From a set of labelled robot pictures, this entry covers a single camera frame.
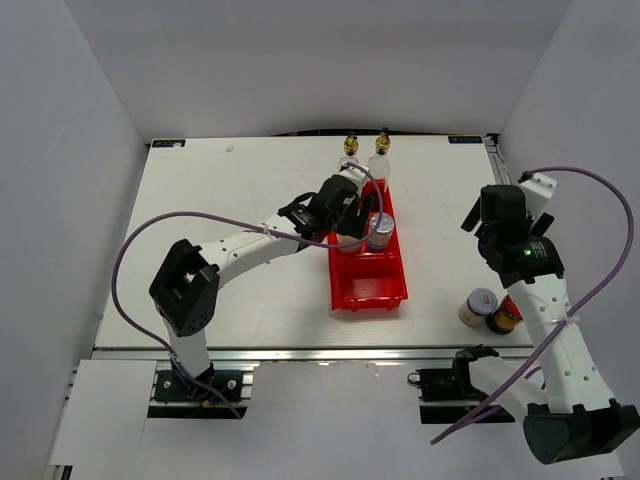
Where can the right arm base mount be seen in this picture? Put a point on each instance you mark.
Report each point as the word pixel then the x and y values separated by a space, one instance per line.
pixel 442 382

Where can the right blue table sticker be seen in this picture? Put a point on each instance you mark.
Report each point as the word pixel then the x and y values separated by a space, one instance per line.
pixel 465 139

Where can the clear glass cruet bottle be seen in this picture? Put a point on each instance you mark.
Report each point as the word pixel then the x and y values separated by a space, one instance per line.
pixel 350 150

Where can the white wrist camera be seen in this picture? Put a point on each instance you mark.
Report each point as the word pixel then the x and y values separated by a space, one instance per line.
pixel 538 189
pixel 356 173

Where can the white lid spice jar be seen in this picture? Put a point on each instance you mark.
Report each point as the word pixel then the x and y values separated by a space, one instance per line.
pixel 476 308

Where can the steel lid white powder jar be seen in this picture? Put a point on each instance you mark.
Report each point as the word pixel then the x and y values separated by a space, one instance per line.
pixel 348 244

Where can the left blue table sticker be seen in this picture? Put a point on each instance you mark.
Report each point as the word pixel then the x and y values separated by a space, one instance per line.
pixel 168 143

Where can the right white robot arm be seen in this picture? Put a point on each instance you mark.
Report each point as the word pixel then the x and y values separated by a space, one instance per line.
pixel 575 415

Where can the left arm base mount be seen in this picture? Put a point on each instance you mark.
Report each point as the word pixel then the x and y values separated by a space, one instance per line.
pixel 216 395

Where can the red plastic divided bin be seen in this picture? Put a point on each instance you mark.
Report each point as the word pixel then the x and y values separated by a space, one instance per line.
pixel 368 280

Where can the blue label white shaker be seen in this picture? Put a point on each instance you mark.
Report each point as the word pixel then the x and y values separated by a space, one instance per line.
pixel 381 228

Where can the red lid dark jar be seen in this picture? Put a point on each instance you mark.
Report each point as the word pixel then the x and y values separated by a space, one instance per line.
pixel 506 318

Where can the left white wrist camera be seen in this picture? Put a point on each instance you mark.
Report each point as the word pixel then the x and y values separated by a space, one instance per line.
pixel 356 173

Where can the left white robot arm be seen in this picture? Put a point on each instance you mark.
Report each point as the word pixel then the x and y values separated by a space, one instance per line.
pixel 186 287

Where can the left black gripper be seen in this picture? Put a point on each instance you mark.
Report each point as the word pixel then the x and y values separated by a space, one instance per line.
pixel 356 224

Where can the dark sauce cruet bottle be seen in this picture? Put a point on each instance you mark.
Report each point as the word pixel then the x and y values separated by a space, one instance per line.
pixel 378 164

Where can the blue table sticker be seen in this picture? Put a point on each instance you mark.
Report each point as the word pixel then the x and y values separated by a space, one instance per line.
pixel 168 143
pixel 465 139

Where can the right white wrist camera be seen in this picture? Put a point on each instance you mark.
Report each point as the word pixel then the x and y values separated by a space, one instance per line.
pixel 538 189

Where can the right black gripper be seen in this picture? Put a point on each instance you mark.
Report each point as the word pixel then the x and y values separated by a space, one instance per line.
pixel 540 225

